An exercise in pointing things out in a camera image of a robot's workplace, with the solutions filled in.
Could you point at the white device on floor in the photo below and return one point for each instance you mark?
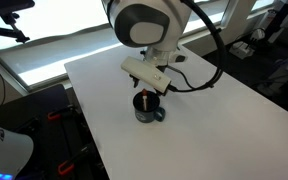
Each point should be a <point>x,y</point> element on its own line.
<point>241,49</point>

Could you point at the dark blue enamel mug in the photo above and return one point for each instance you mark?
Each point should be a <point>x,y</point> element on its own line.
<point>145,115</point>

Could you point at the black upright stand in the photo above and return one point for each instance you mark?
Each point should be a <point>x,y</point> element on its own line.
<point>279,20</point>

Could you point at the grey machine on floor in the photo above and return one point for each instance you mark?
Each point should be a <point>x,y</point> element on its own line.
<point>284,73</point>

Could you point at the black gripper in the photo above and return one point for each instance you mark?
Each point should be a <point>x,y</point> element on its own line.
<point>161,69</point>

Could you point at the white robot base blue lights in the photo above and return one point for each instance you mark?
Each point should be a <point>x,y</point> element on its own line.
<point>4,150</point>

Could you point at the black robot stand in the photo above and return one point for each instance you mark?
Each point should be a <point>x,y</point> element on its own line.
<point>40,133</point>

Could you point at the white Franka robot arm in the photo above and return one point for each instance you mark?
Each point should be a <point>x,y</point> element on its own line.
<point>150,23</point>

